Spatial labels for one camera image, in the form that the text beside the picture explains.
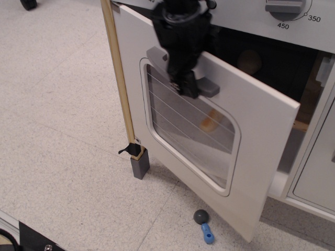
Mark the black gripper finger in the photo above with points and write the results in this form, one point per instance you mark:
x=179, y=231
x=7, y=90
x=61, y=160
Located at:
x=185, y=84

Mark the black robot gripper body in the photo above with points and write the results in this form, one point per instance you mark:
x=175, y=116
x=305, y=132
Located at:
x=182, y=28

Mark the grey oven door handle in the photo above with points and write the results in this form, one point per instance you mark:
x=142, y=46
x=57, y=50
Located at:
x=159, y=59

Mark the white oven door with window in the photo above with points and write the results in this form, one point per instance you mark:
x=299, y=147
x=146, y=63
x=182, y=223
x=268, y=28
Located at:
x=230, y=168

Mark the white toy oven cabinet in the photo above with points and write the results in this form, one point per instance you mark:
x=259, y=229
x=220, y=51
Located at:
x=295, y=57

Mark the small grey round button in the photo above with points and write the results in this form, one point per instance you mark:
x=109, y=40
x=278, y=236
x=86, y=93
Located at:
x=211, y=4

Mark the toy bread loaf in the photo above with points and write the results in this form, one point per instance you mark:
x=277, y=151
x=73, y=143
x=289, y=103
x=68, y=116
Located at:
x=211, y=122

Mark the black tape on leg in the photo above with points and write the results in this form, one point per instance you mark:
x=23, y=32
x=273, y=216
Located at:
x=132, y=149

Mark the wooden cabinet leg grey foot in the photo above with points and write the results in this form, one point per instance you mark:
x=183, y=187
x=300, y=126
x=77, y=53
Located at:
x=140, y=164

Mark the grey temperature knob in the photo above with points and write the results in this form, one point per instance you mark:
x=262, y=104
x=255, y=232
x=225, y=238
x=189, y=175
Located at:
x=285, y=10

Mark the grey blue toy scoop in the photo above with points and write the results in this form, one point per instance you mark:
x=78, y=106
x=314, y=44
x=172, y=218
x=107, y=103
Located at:
x=201, y=217

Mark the black caster wheel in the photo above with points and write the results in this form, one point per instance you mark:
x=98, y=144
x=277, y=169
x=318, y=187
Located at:
x=29, y=4

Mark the white lower right cabinet door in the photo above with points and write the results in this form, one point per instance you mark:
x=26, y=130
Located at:
x=316, y=182

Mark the black metal plate with screw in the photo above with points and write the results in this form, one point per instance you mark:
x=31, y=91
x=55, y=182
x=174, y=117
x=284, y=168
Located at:
x=32, y=240

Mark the aluminium frame rail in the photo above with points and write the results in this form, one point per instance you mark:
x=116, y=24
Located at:
x=11, y=225

